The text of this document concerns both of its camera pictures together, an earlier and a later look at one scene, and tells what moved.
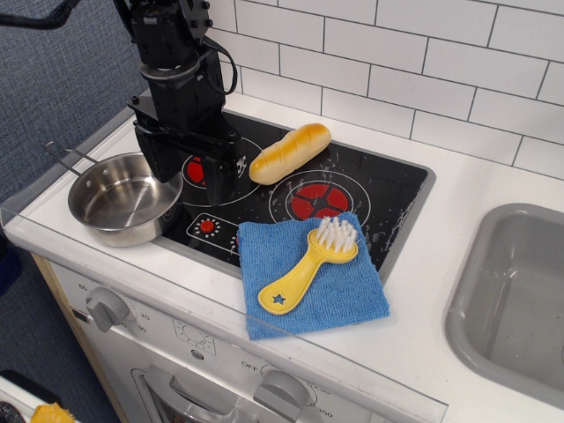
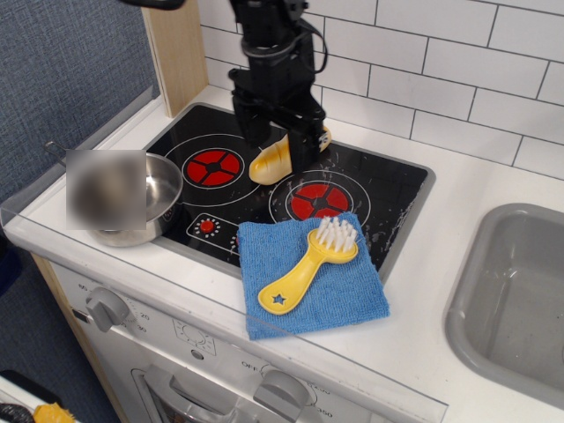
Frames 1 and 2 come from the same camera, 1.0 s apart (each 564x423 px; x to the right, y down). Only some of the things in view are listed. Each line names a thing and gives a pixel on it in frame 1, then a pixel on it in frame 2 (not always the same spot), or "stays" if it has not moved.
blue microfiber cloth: x=339 y=293 stays
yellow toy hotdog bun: x=288 y=152 stays
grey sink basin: x=505 y=301 stays
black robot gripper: x=188 y=103 → x=281 y=81
